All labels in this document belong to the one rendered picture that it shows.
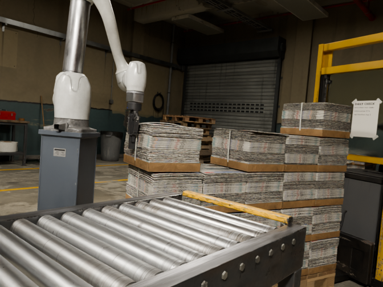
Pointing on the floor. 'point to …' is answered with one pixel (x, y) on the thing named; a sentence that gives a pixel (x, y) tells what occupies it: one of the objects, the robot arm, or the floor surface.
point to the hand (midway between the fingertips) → (131, 142)
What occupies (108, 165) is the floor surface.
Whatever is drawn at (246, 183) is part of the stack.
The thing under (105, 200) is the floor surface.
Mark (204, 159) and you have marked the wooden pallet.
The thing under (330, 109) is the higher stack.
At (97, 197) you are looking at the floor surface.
